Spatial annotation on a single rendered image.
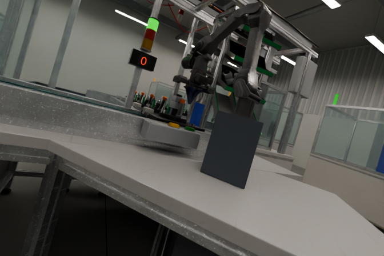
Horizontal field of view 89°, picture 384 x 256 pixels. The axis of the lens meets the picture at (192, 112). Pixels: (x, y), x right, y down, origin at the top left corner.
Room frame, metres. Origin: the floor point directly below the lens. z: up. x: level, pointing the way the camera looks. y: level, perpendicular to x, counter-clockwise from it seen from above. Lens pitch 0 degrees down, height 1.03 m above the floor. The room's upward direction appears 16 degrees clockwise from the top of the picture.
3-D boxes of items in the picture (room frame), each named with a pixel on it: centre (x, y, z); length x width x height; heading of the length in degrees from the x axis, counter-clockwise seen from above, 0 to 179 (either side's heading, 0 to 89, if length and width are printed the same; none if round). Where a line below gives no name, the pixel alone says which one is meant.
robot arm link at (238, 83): (0.65, -0.16, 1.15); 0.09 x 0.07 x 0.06; 134
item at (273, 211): (0.70, -0.18, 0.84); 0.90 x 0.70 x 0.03; 71
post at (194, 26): (2.12, 0.24, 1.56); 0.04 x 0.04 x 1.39; 29
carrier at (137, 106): (1.17, 0.21, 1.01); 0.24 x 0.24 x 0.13; 30
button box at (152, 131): (0.72, 0.05, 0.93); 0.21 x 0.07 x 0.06; 119
